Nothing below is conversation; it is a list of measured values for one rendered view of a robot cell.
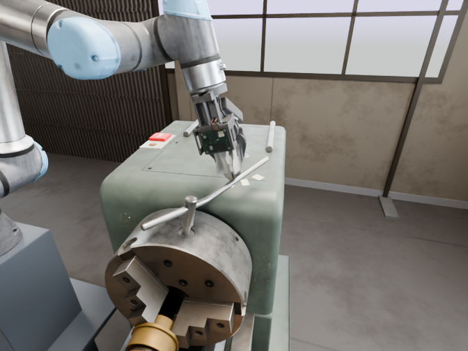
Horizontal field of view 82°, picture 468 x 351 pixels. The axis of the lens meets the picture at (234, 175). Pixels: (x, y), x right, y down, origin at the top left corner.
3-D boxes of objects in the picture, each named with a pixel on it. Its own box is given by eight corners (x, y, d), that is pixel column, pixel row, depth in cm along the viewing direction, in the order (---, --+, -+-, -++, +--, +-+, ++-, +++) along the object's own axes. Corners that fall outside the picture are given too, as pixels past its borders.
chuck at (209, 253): (126, 292, 74) (125, 200, 59) (236, 325, 72) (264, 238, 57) (106, 323, 66) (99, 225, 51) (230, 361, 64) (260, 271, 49)
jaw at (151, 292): (160, 283, 60) (125, 246, 57) (177, 277, 58) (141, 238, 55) (136, 330, 51) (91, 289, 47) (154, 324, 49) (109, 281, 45)
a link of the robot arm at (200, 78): (189, 67, 53) (228, 56, 51) (195, 90, 55) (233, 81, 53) (175, 71, 47) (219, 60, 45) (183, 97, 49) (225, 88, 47)
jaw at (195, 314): (189, 283, 58) (242, 288, 56) (191, 298, 61) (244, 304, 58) (168, 331, 49) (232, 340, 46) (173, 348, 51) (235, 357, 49)
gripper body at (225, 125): (199, 159, 53) (180, 97, 48) (210, 143, 60) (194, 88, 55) (237, 153, 50) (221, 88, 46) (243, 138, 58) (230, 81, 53)
